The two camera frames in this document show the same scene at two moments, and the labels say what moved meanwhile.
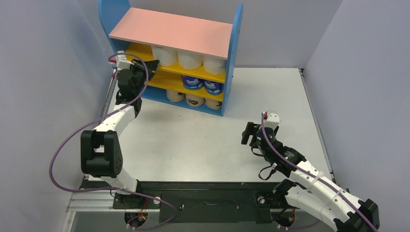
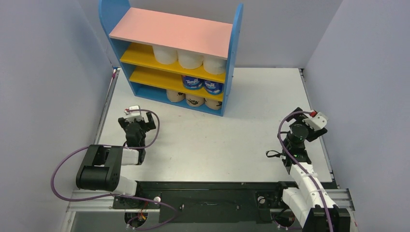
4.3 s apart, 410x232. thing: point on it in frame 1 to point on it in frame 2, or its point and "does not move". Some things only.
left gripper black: x=152 y=66 to x=146 y=125
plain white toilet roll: x=214 y=65 does not move
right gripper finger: x=251 y=129 to x=295 y=116
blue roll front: x=212 y=88 does not move
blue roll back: x=192 y=82 does not move
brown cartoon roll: x=174 y=96 does not move
